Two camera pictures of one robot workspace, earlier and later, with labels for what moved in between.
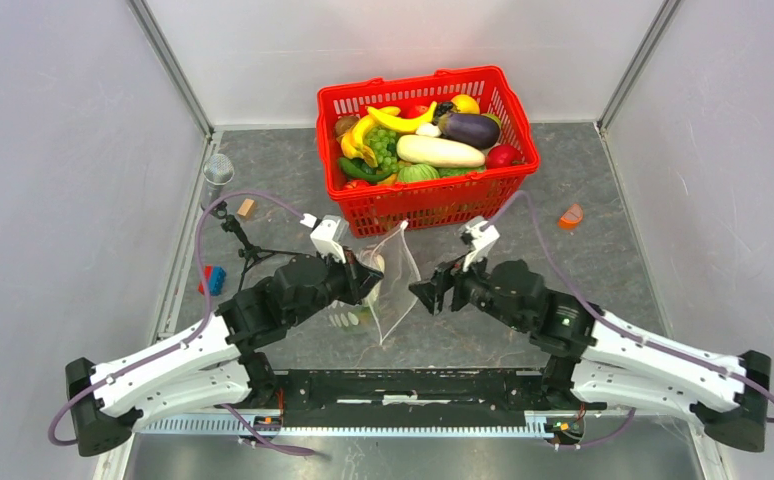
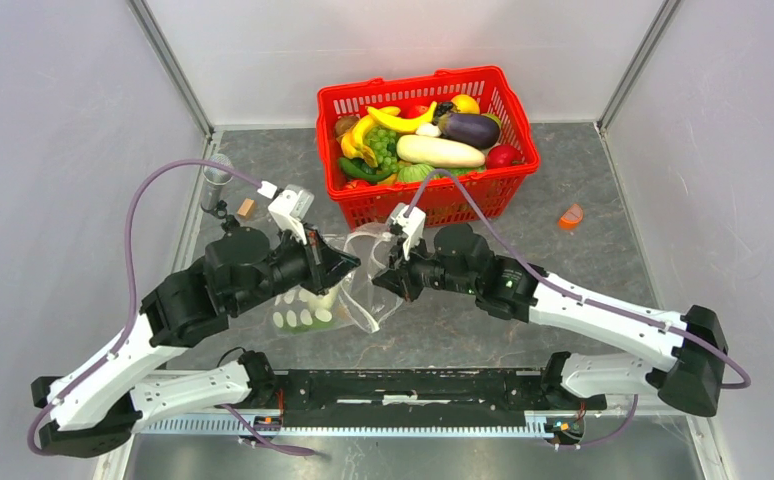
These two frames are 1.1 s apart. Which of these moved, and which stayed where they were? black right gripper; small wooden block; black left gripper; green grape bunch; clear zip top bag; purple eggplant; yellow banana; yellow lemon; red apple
Moved: black right gripper; clear zip top bag; black left gripper
Stayed: yellow banana; red apple; small wooden block; purple eggplant; yellow lemon; green grape bunch
